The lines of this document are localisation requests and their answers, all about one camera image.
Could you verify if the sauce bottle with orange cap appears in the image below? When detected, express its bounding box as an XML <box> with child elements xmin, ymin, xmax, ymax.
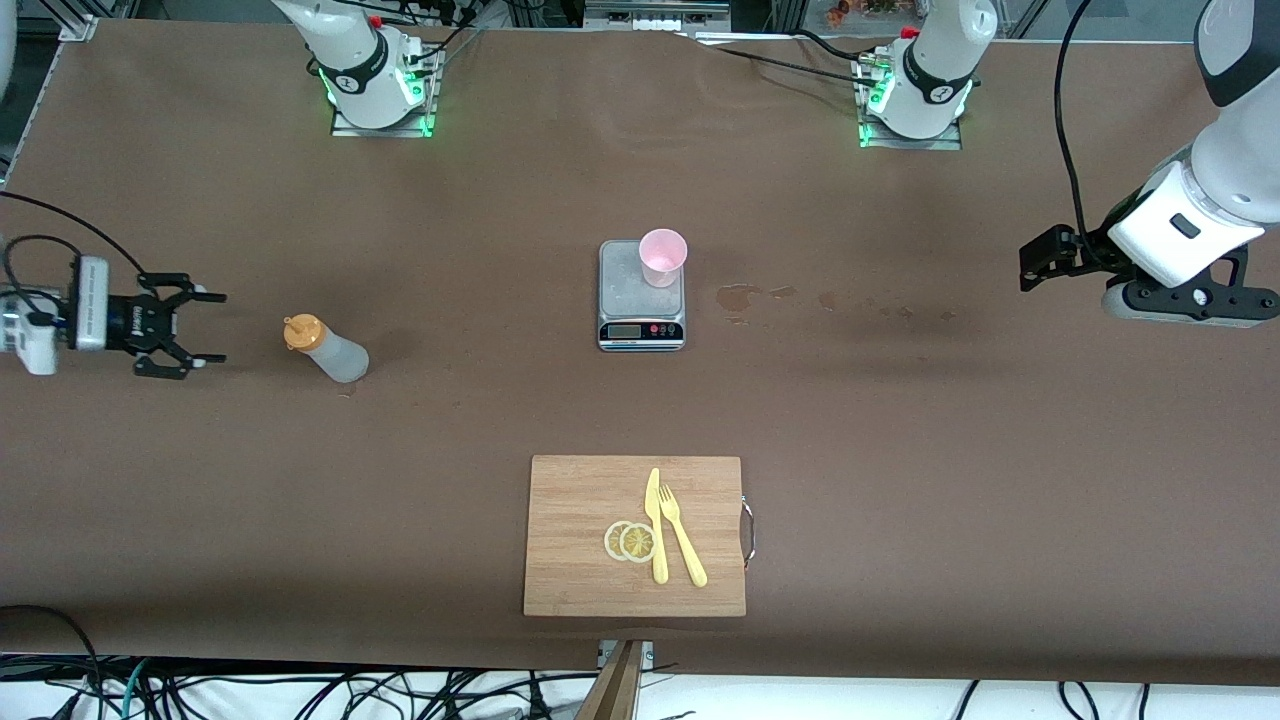
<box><xmin>283</xmin><ymin>313</ymin><xmax>370</xmax><ymax>384</ymax></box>

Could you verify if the pink plastic cup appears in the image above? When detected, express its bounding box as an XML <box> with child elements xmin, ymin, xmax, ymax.
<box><xmin>638</xmin><ymin>229</ymin><xmax>689</xmax><ymax>290</ymax></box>

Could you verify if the silver kitchen scale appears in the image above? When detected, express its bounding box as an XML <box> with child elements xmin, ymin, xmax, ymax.
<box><xmin>597</xmin><ymin>239</ymin><xmax>687</xmax><ymax>353</ymax></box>

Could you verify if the yellow plastic fork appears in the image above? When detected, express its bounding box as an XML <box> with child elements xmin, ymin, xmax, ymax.
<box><xmin>659</xmin><ymin>483</ymin><xmax>709</xmax><ymax>588</ymax></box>

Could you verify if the wooden cutting board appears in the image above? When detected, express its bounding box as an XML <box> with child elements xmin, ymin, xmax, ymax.
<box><xmin>523</xmin><ymin>455</ymin><xmax>748</xmax><ymax>618</ymax></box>

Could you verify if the grey power strip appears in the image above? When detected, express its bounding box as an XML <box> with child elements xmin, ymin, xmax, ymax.
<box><xmin>583</xmin><ymin>0</ymin><xmax>733</xmax><ymax>33</ymax></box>

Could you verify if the yellow plastic knife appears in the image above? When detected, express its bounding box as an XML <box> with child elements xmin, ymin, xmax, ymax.
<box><xmin>645</xmin><ymin>467</ymin><xmax>670</xmax><ymax>585</ymax></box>

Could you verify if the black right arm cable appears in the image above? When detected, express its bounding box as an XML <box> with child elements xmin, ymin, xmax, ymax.
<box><xmin>0</xmin><ymin>190</ymin><xmax>149</xmax><ymax>326</ymax></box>

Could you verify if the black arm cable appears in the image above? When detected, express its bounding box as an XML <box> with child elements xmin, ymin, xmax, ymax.
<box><xmin>0</xmin><ymin>190</ymin><xmax>149</xmax><ymax>326</ymax></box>
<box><xmin>1054</xmin><ymin>0</ymin><xmax>1099</xmax><ymax>241</ymax></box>

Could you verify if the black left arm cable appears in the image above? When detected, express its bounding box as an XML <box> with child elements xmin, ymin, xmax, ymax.
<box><xmin>1054</xmin><ymin>0</ymin><xmax>1099</xmax><ymax>241</ymax></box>

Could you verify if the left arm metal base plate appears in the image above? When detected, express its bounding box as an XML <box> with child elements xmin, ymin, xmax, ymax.
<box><xmin>856</xmin><ymin>48</ymin><xmax>964</xmax><ymax>151</ymax></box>

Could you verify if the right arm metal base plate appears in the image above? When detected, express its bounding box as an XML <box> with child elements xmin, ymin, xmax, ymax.
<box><xmin>330</xmin><ymin>40</ymin><xmax>442</xmax><ymax>139</ymax></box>

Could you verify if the black looped floor cable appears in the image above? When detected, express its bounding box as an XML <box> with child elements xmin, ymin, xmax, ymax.
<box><xmin>0</xmin><ymin>604</ymin><xmax>106</xmax><ymax>720</ymax></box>

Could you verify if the aluminium frame profile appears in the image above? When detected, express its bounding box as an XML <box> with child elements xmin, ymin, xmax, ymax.
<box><xmin>40</xmin><ymin>0</ymin><xmax>101</xmax><ymax>43</ymax></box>

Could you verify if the black cable on table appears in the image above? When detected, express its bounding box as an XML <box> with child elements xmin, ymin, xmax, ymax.
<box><xmin>690</xmin><ymin>28</ymin><xmax>891</xmax><ymax>91</ymax></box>

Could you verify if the teal floor cable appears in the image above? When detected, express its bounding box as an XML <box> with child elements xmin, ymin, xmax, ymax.
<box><xmin>118</xmin><ymin>658</ymin><xmax>153</xmax><ymax>720</ymax></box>

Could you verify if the wooden post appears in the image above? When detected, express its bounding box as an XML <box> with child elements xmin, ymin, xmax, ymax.
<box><xmin>575</xmin><ymin>640</ymin><xmax>646</xmax><ymax>720</ymax></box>

